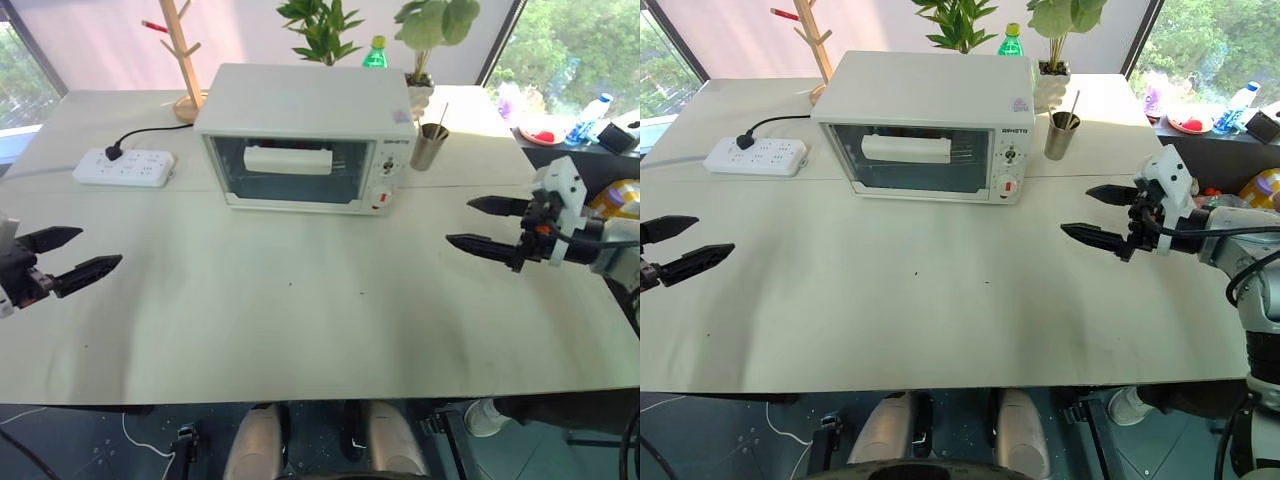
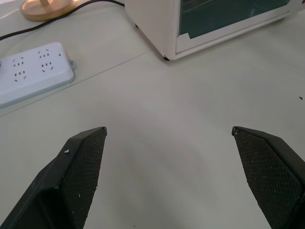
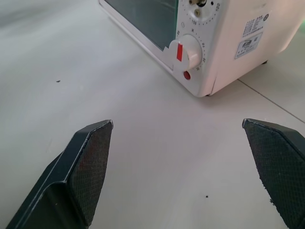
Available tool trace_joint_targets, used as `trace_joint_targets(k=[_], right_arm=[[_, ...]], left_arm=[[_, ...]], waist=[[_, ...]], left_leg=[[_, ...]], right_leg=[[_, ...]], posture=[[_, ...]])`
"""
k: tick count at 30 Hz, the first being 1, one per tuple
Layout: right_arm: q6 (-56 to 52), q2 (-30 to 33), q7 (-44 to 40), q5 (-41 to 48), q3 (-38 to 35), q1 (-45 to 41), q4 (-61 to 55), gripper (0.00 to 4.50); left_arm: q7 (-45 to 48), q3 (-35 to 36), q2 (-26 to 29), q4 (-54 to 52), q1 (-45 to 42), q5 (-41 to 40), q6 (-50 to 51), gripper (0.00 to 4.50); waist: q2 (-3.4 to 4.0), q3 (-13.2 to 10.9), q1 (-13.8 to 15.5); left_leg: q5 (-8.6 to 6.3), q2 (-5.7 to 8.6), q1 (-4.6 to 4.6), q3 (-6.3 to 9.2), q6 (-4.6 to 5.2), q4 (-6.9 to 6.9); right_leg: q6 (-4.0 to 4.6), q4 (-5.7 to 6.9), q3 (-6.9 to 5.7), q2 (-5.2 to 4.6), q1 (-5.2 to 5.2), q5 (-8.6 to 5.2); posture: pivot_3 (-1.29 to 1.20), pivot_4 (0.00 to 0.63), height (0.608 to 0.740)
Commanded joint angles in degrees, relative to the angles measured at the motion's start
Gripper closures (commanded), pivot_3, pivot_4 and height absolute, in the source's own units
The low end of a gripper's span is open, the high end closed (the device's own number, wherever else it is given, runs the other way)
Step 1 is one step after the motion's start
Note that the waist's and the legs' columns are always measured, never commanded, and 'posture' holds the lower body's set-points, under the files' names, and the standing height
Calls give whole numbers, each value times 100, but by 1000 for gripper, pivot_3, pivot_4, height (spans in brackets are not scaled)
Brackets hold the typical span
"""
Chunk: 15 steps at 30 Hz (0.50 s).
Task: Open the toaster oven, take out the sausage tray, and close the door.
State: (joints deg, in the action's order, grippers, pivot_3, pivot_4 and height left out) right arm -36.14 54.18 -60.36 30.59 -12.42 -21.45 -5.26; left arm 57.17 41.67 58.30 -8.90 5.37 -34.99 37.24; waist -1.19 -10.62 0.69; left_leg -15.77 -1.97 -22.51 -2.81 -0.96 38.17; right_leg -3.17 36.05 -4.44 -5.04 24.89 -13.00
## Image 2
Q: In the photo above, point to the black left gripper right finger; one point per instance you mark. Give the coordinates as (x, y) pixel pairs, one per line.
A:
(271, 176)

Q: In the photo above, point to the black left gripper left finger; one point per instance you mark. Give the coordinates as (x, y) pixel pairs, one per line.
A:
(66, 181)

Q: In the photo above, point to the white toaster oven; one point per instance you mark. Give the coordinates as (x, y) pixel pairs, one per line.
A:
(166, 21)

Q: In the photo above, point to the white power strip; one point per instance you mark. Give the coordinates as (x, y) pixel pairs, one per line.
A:
(33, 71)

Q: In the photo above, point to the round wooden stand base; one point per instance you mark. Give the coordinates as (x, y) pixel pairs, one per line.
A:
(45, 9)

